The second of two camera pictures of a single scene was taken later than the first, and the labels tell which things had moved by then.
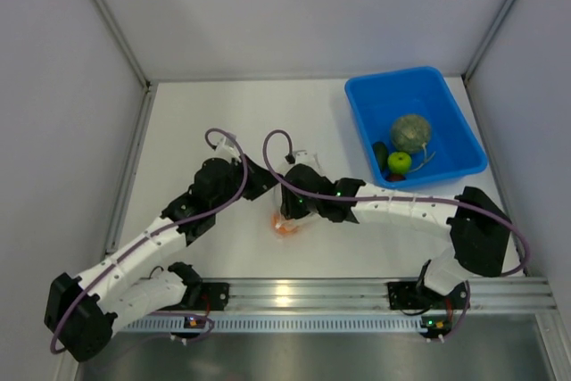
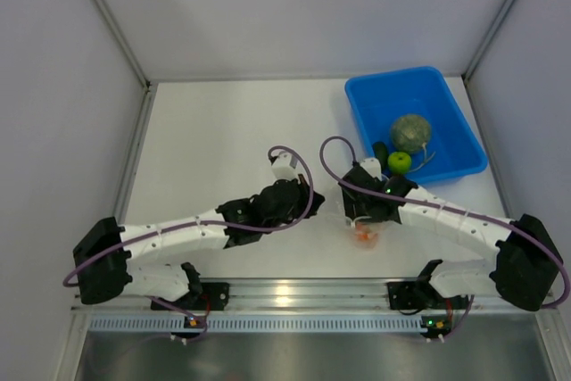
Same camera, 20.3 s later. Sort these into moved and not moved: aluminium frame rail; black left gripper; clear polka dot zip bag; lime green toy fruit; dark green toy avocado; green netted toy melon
Moved: clear polka dot zip bag; black left gripper
Not moved: lime green toy fruit; green netted toy melon; dark green toy avocado; aluminium frame rail
